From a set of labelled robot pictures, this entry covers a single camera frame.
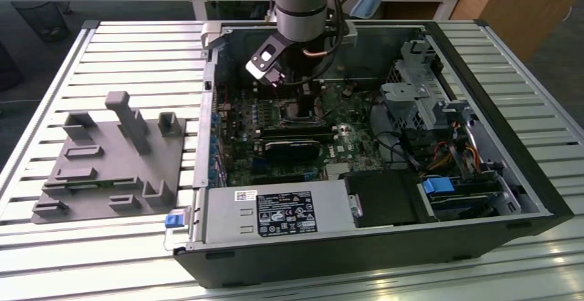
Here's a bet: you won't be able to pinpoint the black RAM slot bank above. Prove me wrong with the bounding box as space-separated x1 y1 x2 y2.
258 77 322 99
262 126 334 142

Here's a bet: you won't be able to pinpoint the CPU socket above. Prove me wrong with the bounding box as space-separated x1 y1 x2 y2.
276 98 328 127

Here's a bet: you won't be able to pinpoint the green motherboard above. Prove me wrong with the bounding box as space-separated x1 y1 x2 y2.
214 81 398 187

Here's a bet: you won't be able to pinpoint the black graphics card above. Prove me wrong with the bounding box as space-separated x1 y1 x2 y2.
262 138 324 163

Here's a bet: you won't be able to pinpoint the silver metal drive cage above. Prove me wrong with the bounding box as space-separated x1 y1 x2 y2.
380 39 462 131

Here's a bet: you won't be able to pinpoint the small silver heat sink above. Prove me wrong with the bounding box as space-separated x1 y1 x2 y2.
326 163 354 181

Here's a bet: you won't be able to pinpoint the black plastic fan shroud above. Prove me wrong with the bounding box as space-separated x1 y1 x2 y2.
340 170 438 229

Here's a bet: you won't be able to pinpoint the grey power supply unit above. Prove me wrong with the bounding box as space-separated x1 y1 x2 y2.
200 179 358 246

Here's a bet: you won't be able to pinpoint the blue disk carrier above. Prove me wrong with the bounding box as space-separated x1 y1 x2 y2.
422 176 456 198

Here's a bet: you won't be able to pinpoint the grey parts rack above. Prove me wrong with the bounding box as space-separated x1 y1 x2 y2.
30 90 188 225

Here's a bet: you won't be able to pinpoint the wooden cabinet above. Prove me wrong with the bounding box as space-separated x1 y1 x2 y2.
450 0 584 62

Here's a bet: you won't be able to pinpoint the black hard disk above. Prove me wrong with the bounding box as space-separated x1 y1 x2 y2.
428 191 502 218

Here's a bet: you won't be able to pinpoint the black waste bin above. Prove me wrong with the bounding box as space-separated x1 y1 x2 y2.
10 0 74 44

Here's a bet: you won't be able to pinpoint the black open PC case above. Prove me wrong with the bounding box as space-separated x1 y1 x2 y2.
172 18 575 290

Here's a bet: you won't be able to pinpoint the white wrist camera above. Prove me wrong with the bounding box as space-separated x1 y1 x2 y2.
244 34 288 86

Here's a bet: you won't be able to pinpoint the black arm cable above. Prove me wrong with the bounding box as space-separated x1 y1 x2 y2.
326 0 372 78

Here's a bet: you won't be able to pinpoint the grey case handle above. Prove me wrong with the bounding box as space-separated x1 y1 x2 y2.
199 21 232 51

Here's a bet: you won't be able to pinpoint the black data wire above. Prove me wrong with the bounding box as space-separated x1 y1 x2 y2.
372 130 424 172

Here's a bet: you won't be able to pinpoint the orange and yellow wires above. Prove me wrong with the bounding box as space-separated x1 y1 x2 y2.
432 142 483 174

